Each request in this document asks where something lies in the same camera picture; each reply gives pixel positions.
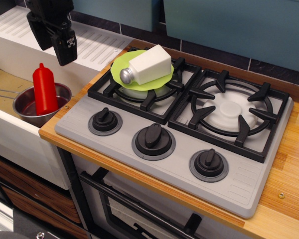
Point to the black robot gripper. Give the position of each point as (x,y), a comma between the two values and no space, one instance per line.
(48,20)

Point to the red ketchup squeeze bottle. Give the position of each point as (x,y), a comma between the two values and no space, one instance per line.
(44,91)

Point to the white salt shaker silver cap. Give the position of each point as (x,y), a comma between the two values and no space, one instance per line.
(146,66)

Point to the white toy sink unit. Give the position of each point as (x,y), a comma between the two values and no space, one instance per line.
(23,63)

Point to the light green plastic plate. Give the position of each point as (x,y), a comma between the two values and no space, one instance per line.
(122,62)

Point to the stainless steel pot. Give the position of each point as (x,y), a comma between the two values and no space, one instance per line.
(24,104)

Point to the black left stove knob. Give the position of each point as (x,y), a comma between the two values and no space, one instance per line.
(105,122)

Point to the black stove knob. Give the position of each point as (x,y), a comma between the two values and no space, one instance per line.
(105,122)
(209,166)
(153,143)

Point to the white left burner cap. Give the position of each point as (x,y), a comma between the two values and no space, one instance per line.
(134,96)

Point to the white burner cap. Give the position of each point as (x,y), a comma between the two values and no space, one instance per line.
(134,96)
(229,106)

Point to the black left burner grate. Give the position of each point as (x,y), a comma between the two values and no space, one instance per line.
(183,76)

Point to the black burner grate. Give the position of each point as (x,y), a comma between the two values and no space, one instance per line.
(183,76)
(254,144)

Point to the black middle stove knob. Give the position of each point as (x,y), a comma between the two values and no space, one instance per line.
(153,143)

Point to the wooden drawer front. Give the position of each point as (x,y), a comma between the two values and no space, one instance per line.
(41,199)

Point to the grey toy stove top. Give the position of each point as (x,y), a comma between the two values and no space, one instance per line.
(239,192)

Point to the white right burner cap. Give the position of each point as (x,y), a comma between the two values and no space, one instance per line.
(229,106)

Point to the black right stove knob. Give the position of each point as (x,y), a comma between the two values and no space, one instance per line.
(209,166)

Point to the black right burner grate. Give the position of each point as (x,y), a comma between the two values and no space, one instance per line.
(254,144)

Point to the toy oven door black handle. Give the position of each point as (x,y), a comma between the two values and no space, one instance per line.
(96,181)

